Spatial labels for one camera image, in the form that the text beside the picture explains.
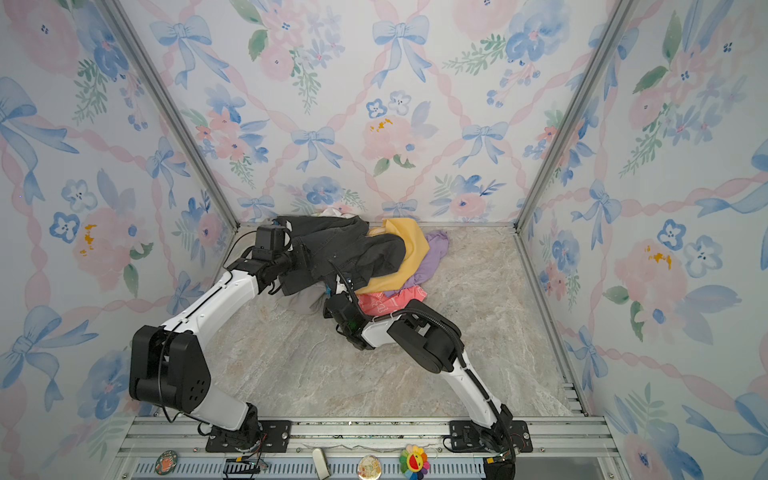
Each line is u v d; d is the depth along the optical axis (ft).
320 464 2.23
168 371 1.43
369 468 2.30
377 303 3.12
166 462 2.31
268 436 2.40
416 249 3.23
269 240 2.18
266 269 2.09
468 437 2.40
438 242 3.68
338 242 3.10
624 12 2.24
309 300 3.11
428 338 1.85
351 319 2.51
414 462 2.28
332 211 3.81
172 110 2.82
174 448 2.36
